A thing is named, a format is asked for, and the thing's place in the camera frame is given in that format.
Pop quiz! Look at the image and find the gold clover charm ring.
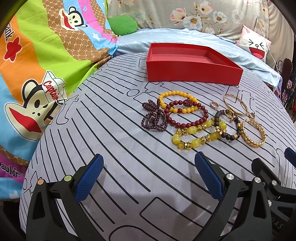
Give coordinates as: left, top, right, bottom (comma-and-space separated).
223, 109, 236, 122

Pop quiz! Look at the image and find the yellow crystal chunky bracelet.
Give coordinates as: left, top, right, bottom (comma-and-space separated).
171, 117, 228, 151

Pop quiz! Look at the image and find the dark wood bead bracelet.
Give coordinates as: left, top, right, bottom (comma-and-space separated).
213, 109, 242, 141

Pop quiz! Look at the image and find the thin gold bangle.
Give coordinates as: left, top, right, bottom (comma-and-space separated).
223, 94, 256, 119

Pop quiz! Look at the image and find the yellow round bead bracelet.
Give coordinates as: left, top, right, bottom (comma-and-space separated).
157, 90, 200, 115

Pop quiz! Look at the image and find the dark red bead bracelet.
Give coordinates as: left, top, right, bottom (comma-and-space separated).
164, 98, 209, 129

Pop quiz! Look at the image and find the dark garnet bead strand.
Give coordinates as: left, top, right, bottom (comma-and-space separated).
141, 99, 168, 132

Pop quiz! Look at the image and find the dark red chair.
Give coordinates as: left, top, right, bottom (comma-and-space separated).
277, 58, 293, 92

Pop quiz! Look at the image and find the pink bunny face cushion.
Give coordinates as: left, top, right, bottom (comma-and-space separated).
236, 25, 272, 63

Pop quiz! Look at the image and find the red cardboard tray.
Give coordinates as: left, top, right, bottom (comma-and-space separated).
146, 43, 243, 86

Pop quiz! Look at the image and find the grey floral bedsheet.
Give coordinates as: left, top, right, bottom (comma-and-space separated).
106, 0, 269, 41

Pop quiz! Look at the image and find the colourful cartoon monkey quilt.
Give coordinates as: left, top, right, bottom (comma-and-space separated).
1, 1, 119, 201

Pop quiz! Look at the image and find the light blue pillow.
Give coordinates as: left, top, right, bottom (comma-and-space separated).
114, 28, 282, 88

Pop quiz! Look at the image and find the green plush cushion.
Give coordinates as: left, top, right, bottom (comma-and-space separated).
108, 15, 138, 36

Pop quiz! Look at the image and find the white charging cable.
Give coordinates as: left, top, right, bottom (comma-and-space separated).
265, 44, 280, 70

